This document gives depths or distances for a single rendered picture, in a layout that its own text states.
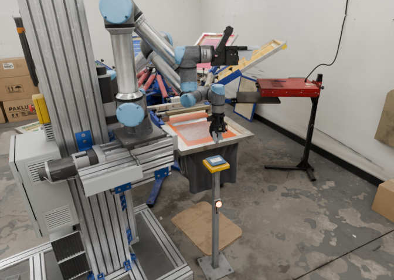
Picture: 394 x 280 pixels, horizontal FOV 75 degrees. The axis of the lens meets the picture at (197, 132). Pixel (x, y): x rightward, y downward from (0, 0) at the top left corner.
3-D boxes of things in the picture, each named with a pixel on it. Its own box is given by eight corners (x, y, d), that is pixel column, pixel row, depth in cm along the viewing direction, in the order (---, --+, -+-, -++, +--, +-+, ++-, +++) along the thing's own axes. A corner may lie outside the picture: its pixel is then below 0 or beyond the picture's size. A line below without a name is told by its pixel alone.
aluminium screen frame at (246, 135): (254, 138, 193) (254, 134, 192) (181, 156, 172) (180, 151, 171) (208, 108, 259) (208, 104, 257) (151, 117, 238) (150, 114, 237)
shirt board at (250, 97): (274, 98, 311) (275, 91, 308) (280, 109, 274) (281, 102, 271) (166, 97, 326) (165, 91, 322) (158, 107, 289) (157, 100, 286)
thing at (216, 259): (234, 272, 198) (240, 165, 159) (208, 283, 190) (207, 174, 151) (220, 250, 217) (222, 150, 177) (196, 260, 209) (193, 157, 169)
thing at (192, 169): (237, 182, 216) (240, 136, 198) (187, 197, 200) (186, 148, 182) (235, 181, 218) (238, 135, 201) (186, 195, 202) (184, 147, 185)
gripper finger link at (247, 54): (260, 60, 106) (239, 60, 111) (261, 45, 105) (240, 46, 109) (258, 60, 104) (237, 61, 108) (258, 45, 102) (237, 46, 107)
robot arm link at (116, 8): (147, 116, 127) (133, -10, 104) (145, 128, 113) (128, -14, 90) (122, 118, 125) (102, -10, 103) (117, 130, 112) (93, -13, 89)
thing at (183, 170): (196, 182, 200) (195, 145, 187) (186, 185, 197) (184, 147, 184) (176, 155, 239) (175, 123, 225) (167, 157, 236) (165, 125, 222)
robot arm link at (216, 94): (214, 83, 147) (227, 84, 143) (214, 101, 151) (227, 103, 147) (207, 85, 141) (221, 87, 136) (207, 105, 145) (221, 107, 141)
